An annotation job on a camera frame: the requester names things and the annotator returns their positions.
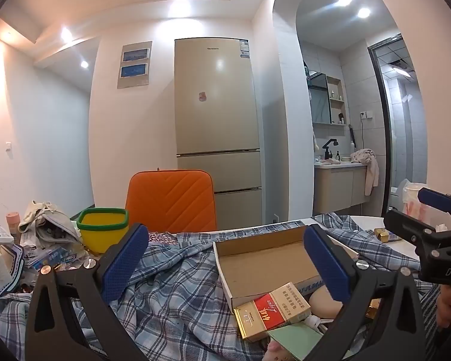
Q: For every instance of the black faucet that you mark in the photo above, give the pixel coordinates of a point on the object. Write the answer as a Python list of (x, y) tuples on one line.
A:
[(329, 148)]

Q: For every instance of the mirror cabinet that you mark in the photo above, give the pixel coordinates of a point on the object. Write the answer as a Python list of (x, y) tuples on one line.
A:
[(319, 97)]

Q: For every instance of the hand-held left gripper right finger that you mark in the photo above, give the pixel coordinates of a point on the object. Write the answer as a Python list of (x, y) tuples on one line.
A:
[(327, 267)]

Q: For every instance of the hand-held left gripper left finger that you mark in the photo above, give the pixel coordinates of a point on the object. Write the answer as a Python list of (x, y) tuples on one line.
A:
[(124, 263)]

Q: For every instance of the framed wall picture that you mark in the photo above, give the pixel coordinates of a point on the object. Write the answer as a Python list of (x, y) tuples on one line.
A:
[(135, 64)]

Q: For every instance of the cardboard box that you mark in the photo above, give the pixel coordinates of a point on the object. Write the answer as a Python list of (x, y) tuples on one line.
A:
[(259, 263)]

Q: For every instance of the pink cup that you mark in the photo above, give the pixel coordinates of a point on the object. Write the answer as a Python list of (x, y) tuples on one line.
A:
[(13, 223)]

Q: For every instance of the wall niche shelf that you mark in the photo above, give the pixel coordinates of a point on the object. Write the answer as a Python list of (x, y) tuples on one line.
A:
[(337, 101)]

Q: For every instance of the white wall socket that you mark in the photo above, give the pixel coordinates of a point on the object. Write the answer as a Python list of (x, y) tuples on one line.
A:
[(366, 114)]

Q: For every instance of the white toilet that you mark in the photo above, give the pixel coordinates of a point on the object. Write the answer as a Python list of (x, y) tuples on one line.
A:
[(398, 195)]

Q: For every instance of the blue printed packet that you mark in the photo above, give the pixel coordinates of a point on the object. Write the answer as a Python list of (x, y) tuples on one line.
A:
[(50, 257)]

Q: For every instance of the rhinestone sheet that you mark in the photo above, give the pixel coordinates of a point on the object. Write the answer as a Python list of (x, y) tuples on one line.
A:
[(161, 238)]

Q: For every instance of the white handbag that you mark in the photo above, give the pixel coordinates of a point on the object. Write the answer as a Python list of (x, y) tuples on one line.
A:
[(41, 210)]

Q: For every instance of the yellow bin green rim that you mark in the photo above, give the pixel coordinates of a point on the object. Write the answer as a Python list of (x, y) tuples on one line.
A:
[(103, 233)]

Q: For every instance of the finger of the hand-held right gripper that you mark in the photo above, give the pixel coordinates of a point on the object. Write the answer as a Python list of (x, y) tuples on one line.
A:
[(406, 225), (434, 197)]

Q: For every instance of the gold packet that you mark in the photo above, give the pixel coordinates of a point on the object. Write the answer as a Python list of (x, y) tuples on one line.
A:
[(384, 235)]

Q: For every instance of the beige round puff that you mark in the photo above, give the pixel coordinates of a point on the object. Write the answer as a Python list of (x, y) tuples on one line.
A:
[(321, 302)]

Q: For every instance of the blue plaid shirt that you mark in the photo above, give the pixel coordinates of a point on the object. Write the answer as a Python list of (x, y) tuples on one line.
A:
[(173, 293)]

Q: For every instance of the beige vanity cabinet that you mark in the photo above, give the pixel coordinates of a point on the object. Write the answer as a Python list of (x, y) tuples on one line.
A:
[(338, 188)]

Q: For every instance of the orange chair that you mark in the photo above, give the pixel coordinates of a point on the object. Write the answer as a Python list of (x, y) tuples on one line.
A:
[(173, 199)]

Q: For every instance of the person's right hand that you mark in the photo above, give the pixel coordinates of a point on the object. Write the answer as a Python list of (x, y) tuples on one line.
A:
[(449, 308)]

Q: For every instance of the pink fridge sticker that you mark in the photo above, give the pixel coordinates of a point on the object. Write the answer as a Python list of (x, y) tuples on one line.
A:
[(202, 96)]

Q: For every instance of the red gold cigarette pack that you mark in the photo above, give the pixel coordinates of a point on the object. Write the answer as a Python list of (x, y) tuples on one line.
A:
[(270, 312)]

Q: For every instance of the beige refrigerator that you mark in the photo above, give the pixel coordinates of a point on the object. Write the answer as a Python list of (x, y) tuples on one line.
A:
[(214, 120)]

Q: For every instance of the white red plastic bag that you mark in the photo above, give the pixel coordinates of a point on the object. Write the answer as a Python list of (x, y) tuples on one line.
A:
[(415, 203)]

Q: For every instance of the black door frame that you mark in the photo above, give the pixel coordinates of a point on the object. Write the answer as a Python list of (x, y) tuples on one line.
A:
[(379, 120)]

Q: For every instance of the pink towel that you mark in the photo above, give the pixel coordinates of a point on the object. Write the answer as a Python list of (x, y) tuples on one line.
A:
[(368, 165)]

